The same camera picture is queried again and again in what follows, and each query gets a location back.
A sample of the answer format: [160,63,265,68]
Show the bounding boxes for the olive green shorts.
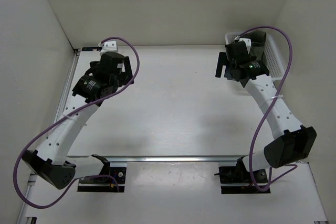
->
[242,30,267,65]

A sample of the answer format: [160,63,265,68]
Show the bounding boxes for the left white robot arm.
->
[22,52,133,189]

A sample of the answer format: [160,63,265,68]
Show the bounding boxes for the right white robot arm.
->
[215,40,317,182]

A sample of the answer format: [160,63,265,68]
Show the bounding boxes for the blue corner label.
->
[81,47,102,51]

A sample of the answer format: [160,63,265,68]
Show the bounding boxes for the white plastic basket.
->
[238,29,285,81]

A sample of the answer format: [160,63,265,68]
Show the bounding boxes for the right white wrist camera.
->
[233,36,252,47]

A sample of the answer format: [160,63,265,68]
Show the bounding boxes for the aluminium left rail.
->
[53,49,80,123]

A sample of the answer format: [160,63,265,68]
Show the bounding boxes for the aluminium rail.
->
[53,49,80,123]
[70,155,242,163]

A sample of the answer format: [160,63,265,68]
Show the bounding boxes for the aluminium front rail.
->
[70,155,242,163]

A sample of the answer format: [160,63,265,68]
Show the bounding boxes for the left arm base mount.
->
[77,154,127,193]

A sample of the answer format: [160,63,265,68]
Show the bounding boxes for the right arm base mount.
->
[214,158,271,195]

